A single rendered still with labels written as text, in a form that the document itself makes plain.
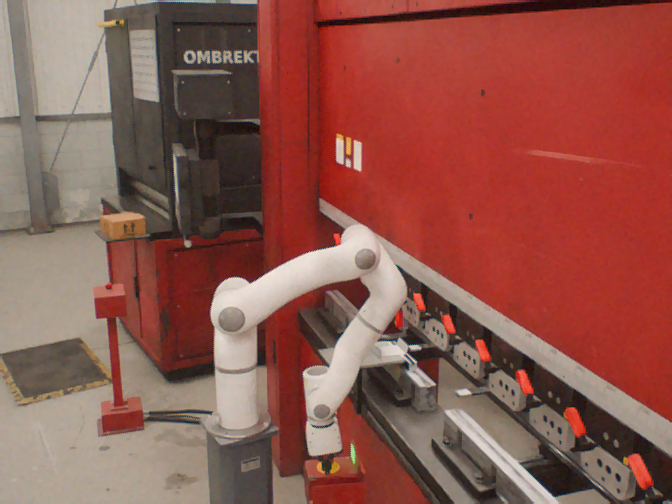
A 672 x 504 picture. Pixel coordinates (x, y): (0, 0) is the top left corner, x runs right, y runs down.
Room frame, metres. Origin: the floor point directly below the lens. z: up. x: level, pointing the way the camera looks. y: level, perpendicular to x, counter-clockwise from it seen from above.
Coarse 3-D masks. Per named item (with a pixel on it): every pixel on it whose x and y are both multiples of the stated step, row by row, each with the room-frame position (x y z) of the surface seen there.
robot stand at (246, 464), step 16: (208, 432) 1.92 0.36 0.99; (272, 432) 1.91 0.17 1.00; (208, 448) 1.95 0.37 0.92; (224, 448) 1.84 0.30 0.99; (240, 448) 1.87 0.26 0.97; (256, 448) 1.89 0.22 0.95; (208, 464) 1.95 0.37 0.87; (224, 464) 1.86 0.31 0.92; (240, 464) 1.87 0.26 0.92; (256, 464) 1.89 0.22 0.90; (208, 480) 1.96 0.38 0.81; (224, 480) 1.86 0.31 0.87; (240, 480) 1.87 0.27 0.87; (256, 480) 1.89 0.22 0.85; (272, 480) 1.94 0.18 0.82; (224, 496) 1.87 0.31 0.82; (240, 496) 1.87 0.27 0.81; (256, 496) 1.89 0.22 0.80; (272, 496) 1.94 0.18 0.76
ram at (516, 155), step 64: (320, 64) 3.27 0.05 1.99; (384, 64) 2.58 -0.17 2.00; (448, 64) 2.13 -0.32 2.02; (512, 64) 1.81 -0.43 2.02; (576, 64) 1.58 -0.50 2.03; (640, 64) 1.39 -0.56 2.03; (320, 128) 3.28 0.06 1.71; (384, 128) 2.57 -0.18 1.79; (448, 128) 2.11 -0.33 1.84; (512, 128) 1.79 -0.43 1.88; (576, 128) 1.56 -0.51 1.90; (640, 128) 1.38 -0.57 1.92; (320, 192) 3.28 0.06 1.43; (384, 192) 2.56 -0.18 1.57; (448, 192) 2.10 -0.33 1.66; (512, 192) 1.78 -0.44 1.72; (576, 192) 1.54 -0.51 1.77; (640, 192) 1.36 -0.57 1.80; (448, 256) 2.08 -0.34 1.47; (512, 256) 1.76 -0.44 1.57; (576, 256) 1.52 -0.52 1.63; (640, 256) 1.34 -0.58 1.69; (512, 320) 1.74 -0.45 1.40; (576, 320) 1.50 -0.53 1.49; (640, 320) 1.32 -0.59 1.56; (576, 384) 1.48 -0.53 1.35; (640, 384) 1.30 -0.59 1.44
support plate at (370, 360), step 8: (376, 344) 2.55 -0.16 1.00; (384, 344) 2.55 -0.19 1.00; (320, 352) 2.48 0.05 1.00; (328, 352) 2.47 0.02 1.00; (368, 352) 2.47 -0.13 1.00; (328, 360) 2.40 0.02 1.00; (368, 360) 2.40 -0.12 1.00; (376, 360) 2.40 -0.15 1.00; (384, 360) 2.40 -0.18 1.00; (392, 360) 2.40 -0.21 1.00; (400, 360) 2.41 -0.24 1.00
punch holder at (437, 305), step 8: (432, 296) 2.16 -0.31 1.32; (440, 296) 2.11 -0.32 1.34; (432, 304) 2.16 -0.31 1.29; (440, 304) 2.11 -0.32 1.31; (448, 304) 2.06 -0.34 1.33; (432, 312) 2.16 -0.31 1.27; (440, 312) 2.11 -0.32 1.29; (448, 312) 2.06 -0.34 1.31; (456, 312) 2.07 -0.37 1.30; (432, 320) 2.15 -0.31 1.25; (440, 320) 2.11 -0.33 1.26; (456, 320) 2.07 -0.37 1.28; (432, 328) 2.15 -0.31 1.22; (440, 328) 2.10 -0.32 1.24; (432, 336) 2.15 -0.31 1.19; (440, 336) 2.10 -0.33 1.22; (448, 336) 2.06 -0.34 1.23; (440, 344) 2.09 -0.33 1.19; (448, 344) 2.06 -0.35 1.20
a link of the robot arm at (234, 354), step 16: (224, 288) 1.95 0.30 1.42; (240, 288) 1.94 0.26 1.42; (224, 336) 1.96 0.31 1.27; (240, 336) 1.96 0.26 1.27; (256, 336) 1.98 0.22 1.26; (224, 352) 1.91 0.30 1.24; (240, 352) 1.91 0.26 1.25; (256, 352) 1.95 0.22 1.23; (224, 368) 1.90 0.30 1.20; (240, 368) 1.90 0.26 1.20
